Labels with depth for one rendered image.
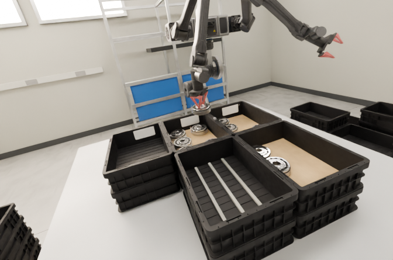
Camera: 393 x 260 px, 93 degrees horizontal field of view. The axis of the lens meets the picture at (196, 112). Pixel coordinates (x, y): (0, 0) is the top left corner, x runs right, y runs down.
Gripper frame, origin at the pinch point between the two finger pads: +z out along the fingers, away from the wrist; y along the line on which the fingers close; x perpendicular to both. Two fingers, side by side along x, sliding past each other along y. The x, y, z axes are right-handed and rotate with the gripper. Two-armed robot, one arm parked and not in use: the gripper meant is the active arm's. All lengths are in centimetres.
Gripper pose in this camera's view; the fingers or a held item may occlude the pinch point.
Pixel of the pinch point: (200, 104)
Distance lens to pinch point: 103.3
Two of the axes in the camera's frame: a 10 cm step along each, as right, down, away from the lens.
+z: 1.4, 9.0, 4.0
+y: 4.6, -4.2, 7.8
